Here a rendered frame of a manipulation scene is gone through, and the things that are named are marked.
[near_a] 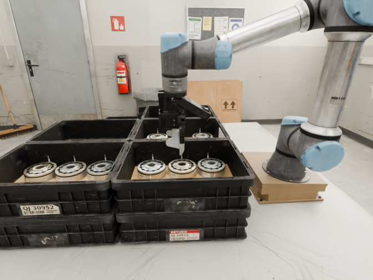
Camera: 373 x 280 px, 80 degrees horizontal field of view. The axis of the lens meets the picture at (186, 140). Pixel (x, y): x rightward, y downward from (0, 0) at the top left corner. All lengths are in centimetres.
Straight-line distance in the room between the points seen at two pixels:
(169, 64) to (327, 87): 45
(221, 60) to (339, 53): 31
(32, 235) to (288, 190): 87
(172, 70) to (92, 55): 334
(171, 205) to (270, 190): 42
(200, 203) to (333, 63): 53
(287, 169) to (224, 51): 53
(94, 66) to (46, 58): 70
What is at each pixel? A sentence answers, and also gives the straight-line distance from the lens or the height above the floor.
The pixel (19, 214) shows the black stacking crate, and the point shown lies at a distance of 81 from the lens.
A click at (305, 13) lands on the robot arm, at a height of 136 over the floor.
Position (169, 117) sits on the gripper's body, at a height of 107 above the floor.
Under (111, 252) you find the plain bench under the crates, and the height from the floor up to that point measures 70.
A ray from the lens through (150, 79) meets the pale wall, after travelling 382.
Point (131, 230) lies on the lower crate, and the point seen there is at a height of 76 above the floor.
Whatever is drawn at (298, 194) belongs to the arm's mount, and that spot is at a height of 74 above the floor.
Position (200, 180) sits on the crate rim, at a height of 93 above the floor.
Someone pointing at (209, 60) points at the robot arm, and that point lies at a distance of 63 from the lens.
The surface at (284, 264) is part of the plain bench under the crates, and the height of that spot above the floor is 70.
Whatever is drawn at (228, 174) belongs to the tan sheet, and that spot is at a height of 83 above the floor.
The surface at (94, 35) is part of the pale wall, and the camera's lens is 394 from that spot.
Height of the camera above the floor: 125
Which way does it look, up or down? 22 degrees down
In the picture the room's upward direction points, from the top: straight up
